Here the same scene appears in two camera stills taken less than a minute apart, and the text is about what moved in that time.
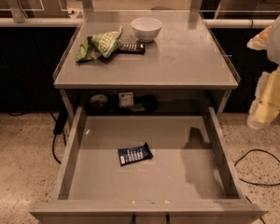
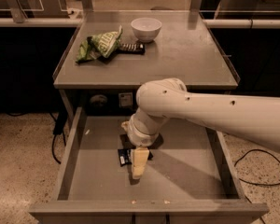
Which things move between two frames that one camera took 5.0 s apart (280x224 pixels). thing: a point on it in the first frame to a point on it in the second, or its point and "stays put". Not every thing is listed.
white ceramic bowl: (147, 28) stays put
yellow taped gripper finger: (260, 40) to (142, 128)
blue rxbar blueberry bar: (134, 154) stays put
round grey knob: (99, 100) stays put
